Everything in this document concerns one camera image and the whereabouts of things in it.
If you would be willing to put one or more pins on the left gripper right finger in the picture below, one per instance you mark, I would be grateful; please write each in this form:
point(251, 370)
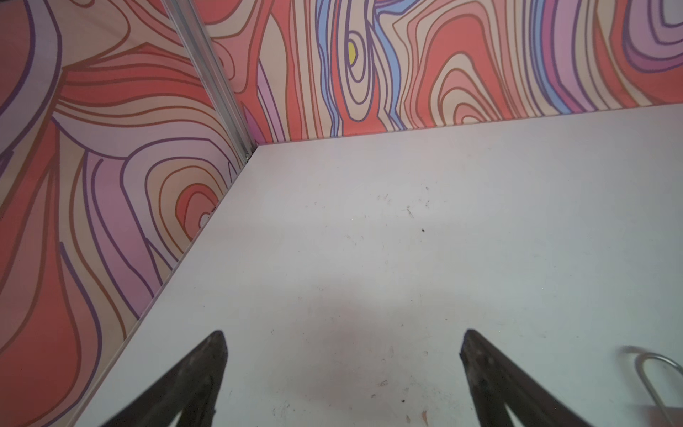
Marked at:
point(499, 388)

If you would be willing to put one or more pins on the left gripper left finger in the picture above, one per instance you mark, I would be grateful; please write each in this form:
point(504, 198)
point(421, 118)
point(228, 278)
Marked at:
point(186, 395)

